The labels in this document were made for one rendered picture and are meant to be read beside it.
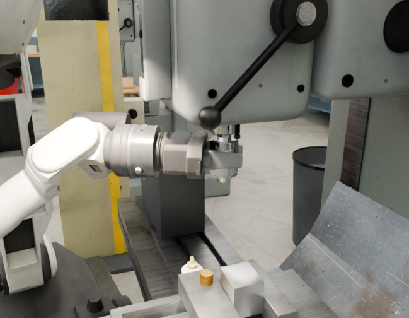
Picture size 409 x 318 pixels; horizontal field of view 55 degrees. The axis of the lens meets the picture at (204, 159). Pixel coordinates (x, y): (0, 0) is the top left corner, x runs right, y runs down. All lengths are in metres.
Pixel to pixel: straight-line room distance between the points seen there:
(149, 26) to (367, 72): 0.31
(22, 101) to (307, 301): 0.83
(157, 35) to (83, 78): 1.76
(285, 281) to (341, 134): 0.39
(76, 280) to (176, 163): 1.01
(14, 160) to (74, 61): 1.22
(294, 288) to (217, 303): 0.17
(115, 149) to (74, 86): 1.69
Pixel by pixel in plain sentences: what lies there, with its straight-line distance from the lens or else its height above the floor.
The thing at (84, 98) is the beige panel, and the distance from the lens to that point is 2.32.
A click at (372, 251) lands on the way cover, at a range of 0.90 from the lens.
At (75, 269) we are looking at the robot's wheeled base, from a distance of 1.62.
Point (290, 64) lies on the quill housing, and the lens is 0.55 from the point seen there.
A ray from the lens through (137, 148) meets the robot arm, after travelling 0.63.
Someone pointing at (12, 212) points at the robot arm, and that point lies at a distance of 0.68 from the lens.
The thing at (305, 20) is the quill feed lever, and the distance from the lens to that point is 0.52.
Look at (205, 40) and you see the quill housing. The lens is 0.50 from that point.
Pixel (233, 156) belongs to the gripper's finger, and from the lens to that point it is 0.62.
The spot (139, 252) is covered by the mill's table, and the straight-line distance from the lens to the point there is 0.99.
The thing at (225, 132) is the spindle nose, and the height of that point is 1.29.
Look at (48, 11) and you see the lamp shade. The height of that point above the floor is 1.46.
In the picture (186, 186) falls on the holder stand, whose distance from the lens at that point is 0.99.
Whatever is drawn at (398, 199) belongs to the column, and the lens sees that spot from 0.88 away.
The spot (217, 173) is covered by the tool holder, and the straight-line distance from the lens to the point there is 0.64.
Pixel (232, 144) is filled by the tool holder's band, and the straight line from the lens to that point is 0.62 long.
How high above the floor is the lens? 1.44
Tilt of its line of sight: 19 degrees down
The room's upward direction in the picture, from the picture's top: straight up
